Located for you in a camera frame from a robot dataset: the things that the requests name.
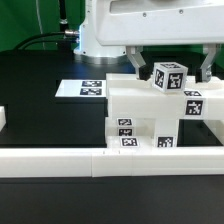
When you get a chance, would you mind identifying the white chair back frame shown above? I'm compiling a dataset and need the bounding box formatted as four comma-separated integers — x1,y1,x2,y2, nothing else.
106,73,224,120

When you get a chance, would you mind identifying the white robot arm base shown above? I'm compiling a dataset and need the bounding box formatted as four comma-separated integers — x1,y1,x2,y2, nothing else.
74,0,128,65

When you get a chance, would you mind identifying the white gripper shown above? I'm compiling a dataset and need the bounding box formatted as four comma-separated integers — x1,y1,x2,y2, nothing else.
92,0,224,83

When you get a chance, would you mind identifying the black cable bundle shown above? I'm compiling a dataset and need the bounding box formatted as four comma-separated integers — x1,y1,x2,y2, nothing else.
13,29,81,52

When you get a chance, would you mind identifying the white chair seat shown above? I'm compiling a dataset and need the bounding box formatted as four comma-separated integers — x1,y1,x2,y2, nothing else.
105,116,180,149

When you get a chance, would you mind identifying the white U-shaped fence wall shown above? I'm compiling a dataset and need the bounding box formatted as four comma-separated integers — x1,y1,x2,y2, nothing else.
0,104,224,178

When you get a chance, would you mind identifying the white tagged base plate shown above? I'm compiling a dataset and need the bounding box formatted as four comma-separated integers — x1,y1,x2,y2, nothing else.
55,79,106,98

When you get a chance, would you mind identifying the white tagged nut cube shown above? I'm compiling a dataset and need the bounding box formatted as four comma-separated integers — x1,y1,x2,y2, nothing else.
153,62,188,93

